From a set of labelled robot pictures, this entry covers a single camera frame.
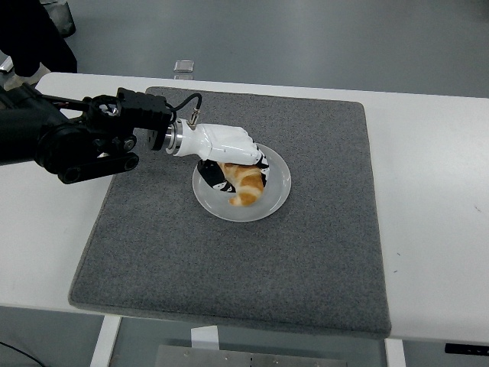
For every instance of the pale grey round plate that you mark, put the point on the pale grey round plate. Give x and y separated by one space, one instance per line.
244 212

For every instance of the grey square felt mat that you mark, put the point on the grey square felt mat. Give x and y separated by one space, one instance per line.
229 267

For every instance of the grey waste bin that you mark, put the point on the grey waste bin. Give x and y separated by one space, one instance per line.
68 19

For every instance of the small clear square floor box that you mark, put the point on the small clear square floor box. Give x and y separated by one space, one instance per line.
184 65

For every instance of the person's leg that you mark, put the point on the person's leg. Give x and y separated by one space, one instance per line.
34 38

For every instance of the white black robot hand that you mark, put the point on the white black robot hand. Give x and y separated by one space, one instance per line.
217 141

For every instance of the white table leg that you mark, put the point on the white table leg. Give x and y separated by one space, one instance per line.
105 342
395 353

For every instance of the grey metal plate with screws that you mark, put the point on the grey metal plate with screws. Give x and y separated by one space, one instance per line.
229 357

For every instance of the golden croissant bread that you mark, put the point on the golden croissant bread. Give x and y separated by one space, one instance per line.
248 187

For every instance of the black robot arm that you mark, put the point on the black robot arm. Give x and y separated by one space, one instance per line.
57 141

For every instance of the black table control panel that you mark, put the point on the black table control panel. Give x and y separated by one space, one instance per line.
466 348

